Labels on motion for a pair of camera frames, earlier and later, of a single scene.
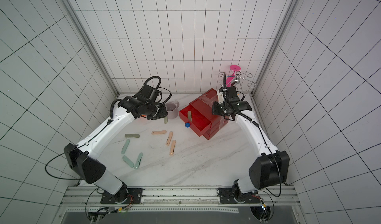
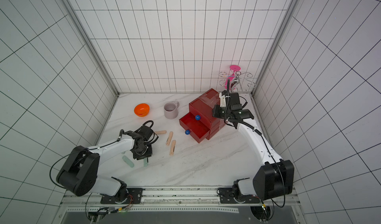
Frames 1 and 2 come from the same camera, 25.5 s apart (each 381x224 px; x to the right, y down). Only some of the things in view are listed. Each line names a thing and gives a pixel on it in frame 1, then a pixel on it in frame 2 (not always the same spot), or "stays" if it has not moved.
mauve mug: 172,109 stays
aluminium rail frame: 180,205 stays
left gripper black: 162,114 to 148,154
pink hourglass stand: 229,79 stays
